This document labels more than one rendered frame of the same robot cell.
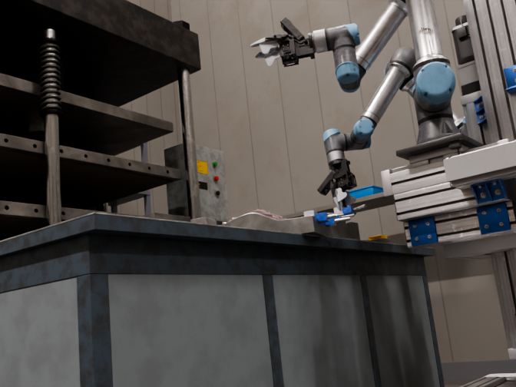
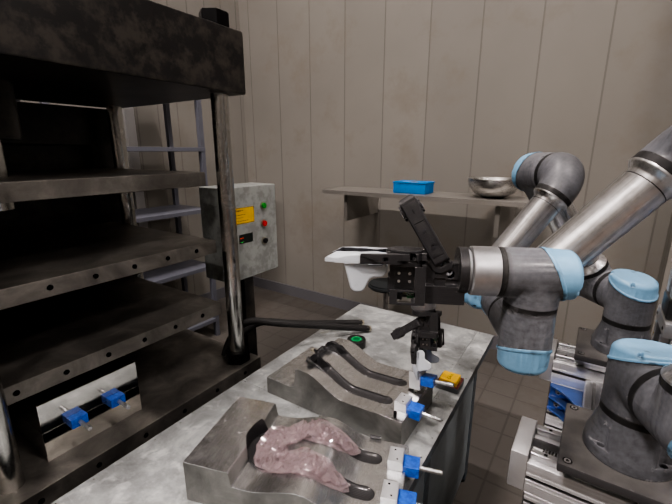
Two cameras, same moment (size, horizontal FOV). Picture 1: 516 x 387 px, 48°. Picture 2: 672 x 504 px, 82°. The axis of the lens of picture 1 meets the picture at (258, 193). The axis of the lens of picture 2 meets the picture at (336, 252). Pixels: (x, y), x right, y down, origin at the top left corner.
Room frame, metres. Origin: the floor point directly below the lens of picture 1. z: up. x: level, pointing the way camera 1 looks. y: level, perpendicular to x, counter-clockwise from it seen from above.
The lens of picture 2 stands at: (1.29, -0.01, 1.61)
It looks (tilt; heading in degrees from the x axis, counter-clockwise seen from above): 14 degrees down; 357
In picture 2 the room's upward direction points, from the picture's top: straight up
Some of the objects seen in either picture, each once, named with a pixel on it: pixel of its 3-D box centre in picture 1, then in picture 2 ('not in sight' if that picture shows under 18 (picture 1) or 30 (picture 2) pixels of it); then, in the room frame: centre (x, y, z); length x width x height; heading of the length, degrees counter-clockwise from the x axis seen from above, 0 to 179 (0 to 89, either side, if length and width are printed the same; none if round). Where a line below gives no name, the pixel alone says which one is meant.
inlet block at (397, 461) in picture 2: (332, 221); (415, 467); (2.06, -0.25, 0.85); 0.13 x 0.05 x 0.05; 71
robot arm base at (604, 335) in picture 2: not in sight; (623, 333); (2.29, -0.92, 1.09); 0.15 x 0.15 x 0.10
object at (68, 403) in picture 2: not in sight; (56, 381); (2.47, 0.85, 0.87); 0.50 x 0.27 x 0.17; 54
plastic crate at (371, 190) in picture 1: (363, 196); (413, 186); (4.20, -0.77, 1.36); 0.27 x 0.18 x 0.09; 53
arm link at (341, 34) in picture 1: (342, 38); (534, 275); (1.81, -0.34, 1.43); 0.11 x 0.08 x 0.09; 78
